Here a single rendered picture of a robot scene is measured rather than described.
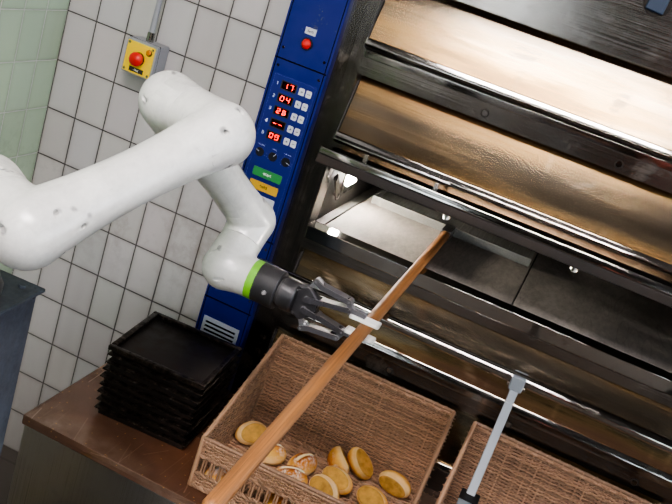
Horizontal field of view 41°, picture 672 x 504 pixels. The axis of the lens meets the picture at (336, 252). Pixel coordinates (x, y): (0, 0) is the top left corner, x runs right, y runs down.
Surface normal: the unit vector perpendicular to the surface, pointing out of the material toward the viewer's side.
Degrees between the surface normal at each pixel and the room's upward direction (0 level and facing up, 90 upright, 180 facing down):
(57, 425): 0
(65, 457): 90
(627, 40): 90
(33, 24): 90
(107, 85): 90
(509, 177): 70
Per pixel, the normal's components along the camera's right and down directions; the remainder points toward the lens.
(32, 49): 0.90, 0.39
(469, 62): -0.20, -0.09
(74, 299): -0.32, 0.23
